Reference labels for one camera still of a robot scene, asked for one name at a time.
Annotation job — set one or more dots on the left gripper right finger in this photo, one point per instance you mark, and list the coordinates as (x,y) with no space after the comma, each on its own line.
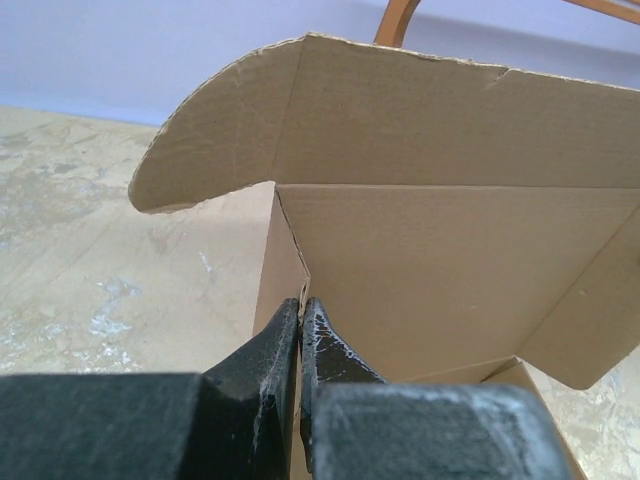
(354,424)

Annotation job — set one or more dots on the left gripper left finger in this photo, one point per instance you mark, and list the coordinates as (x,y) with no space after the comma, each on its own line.
(145,420)

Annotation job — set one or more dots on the brown cardboard box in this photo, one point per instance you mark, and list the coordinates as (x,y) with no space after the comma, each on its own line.
(446,221)

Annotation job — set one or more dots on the wooden three-tier rack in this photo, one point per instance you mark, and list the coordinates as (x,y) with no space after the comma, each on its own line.
(398,14)

